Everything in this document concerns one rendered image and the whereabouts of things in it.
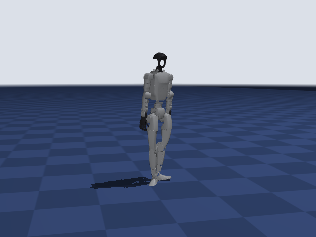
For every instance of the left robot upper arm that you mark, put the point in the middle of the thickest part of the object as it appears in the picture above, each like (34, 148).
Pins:
(170, 93)

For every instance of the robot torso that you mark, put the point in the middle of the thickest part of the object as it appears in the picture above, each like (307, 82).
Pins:
(159, 90)

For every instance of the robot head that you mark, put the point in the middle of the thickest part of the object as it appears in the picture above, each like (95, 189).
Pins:
(159, 57)

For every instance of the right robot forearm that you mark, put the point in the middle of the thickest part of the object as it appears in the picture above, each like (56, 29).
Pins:
(144, 105)

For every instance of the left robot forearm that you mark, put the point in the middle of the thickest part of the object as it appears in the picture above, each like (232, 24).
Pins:
(168, 104)

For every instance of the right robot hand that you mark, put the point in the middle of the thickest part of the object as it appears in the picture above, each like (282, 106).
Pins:
(143, 122)

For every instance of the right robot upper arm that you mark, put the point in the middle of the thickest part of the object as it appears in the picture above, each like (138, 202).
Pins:
(147, 81)

